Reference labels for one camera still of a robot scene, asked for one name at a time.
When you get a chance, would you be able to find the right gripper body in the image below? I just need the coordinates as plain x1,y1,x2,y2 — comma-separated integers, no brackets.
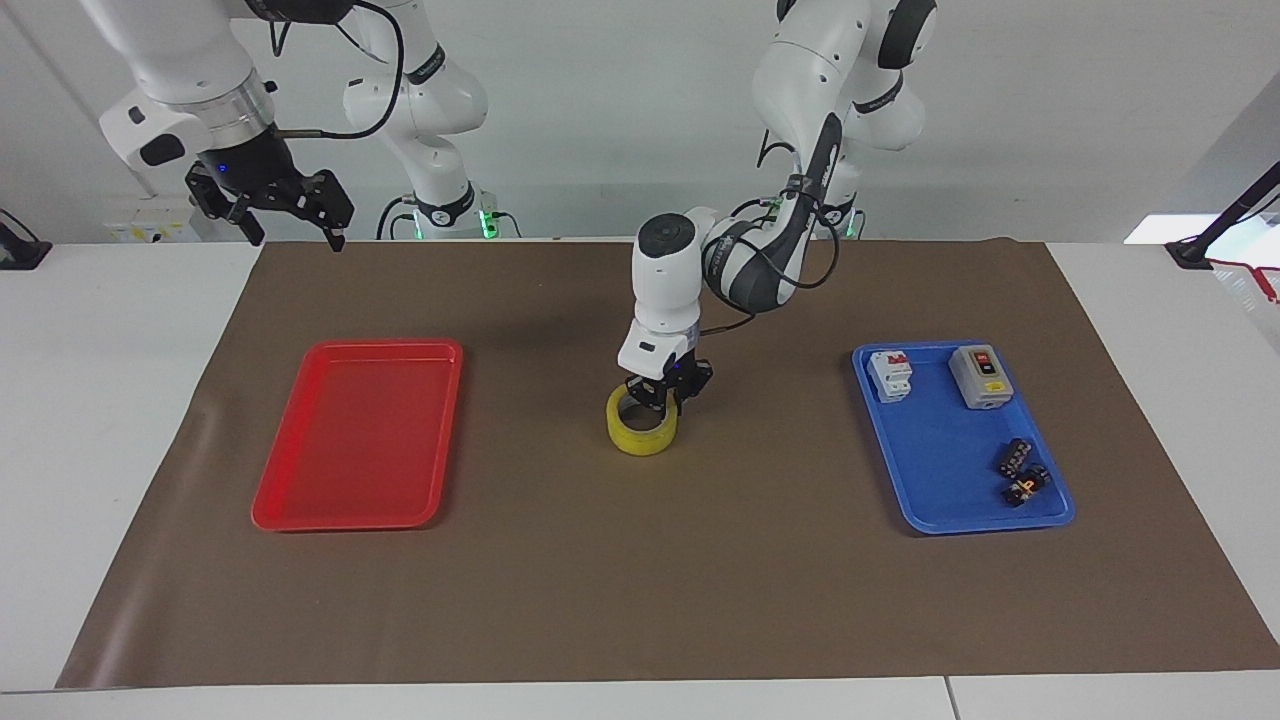
200,128,323,217

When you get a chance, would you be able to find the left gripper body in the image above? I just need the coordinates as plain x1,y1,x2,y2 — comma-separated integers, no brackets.
652,349,715,399

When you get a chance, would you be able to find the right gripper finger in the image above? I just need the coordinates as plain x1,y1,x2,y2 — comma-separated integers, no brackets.
300,170,357,253
184,163,267,248

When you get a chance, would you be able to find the yellow tape roll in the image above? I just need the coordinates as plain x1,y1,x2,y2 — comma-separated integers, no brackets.
606,383,681,458

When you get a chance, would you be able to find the white circuit breaker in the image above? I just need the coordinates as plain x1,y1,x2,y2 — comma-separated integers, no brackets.
866,350,915,404

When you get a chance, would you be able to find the black stand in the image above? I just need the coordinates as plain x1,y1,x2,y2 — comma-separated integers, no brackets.
0,207,54,272
1164,158,1280,271

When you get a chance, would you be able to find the red plastic tray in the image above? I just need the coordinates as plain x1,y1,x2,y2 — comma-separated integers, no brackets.
250,338,465,533

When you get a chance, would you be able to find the blue plastic tray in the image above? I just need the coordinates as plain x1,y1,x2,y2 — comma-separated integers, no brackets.
851,339,1077,537

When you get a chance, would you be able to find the black connector with yellow mark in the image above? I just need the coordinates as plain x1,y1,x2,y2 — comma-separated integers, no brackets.
1002,464,1052,509

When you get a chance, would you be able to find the black cable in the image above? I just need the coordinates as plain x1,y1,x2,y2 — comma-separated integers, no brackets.
268,0,407,142
697,196,844,337

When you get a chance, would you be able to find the grey switch box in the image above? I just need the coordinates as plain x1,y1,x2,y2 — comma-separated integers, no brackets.
947,343,1016,412

